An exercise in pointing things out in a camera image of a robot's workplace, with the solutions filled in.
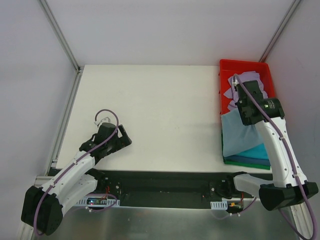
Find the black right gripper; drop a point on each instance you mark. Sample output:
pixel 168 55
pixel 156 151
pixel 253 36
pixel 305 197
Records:
pixel 249 88

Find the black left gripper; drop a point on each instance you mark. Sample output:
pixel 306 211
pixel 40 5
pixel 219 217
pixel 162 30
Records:
pixel 121 138

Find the light blue printed t-shirt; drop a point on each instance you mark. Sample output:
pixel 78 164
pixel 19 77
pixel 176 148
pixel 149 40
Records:
pixel 232 124

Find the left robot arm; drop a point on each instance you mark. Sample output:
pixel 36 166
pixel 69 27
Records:
pixel 44 207

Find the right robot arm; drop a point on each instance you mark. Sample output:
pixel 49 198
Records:
pixel 289 185

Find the lavender t-shirt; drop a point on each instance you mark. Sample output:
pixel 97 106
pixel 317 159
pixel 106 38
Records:
pixel 244 77

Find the teal folded t-shirt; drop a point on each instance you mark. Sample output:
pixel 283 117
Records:
pixel 257 152

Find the dark blue folded t-shirt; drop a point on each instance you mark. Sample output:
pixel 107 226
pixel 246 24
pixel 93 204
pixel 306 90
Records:
pixel 247 160

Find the red plastic bin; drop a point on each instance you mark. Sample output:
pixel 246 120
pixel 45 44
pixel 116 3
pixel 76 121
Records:
pixel 229 67

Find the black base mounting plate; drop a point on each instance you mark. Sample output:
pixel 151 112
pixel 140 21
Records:
pixel 154 189

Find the green folded t-shirt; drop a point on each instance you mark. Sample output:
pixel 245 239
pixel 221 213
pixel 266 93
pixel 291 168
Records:
pixel 247 166

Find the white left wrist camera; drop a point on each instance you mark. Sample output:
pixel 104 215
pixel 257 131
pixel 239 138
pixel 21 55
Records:
pixel 104 120

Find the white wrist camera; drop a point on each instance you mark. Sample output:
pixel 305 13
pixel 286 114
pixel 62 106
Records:
pixel 234 82
pixel 104 120

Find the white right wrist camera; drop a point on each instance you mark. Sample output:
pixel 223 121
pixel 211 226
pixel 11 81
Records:
pixel 234 82

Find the left white cable duct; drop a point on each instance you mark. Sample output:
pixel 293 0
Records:
pixel 97 202

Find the white cable duct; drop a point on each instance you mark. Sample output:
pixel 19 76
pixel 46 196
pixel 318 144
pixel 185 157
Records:
pixel 97 202
pixel 226 205

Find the left aluminium frame post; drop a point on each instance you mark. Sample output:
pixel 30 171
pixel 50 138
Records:
pixel 59 34

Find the aluminium frame post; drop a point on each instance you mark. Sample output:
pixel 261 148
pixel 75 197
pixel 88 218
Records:
pixel 59 34
pixel 288 16

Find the right white cable duct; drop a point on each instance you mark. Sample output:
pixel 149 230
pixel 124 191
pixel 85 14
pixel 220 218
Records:
pixel 226 205

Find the right aluminium frame post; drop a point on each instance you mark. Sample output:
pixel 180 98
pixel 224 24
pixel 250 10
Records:
pixel 288 16

